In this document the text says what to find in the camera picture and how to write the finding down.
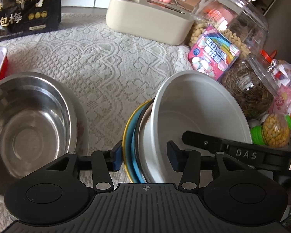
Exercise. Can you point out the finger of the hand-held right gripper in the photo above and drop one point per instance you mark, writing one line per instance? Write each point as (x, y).
(198, 142)

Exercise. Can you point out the small glass jar with seeds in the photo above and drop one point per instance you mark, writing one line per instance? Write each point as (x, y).
(252, 89)

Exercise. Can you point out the large glass jar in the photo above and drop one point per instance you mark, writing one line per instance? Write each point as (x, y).
(242, 21)

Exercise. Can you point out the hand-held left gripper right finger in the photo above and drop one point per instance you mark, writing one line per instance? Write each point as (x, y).
(172, 156)

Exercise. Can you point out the stainless steel bowl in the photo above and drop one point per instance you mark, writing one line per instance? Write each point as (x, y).
(31, 131)

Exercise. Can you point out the black snack bag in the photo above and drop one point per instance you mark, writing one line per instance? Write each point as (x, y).
(26, 9)

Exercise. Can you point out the white lace tablecloth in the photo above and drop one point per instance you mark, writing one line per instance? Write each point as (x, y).
(99, 65)

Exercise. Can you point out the pink candy packet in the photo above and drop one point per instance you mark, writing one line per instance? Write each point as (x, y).
(213, 53)

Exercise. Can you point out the white bowl with gold rim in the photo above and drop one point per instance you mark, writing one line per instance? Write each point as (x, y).
(125, 136)

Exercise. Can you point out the white floral plate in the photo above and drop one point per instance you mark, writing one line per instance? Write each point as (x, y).
(84, 131)

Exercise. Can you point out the green candy dispenser toy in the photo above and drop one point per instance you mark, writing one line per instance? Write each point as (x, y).
(274, 128)

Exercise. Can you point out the cream tissue box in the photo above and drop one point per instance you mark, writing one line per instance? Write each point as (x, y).
(145, 21)

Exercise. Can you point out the pink plastic bag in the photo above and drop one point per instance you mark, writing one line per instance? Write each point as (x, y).
(287, 89)

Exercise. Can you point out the blue bowl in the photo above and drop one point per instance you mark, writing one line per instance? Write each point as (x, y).
(132, 150)

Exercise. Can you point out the white bowl with orange print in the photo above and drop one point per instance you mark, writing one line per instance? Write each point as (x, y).
(196, 106)

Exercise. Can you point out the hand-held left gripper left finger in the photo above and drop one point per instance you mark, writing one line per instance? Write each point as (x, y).
(117, 157)

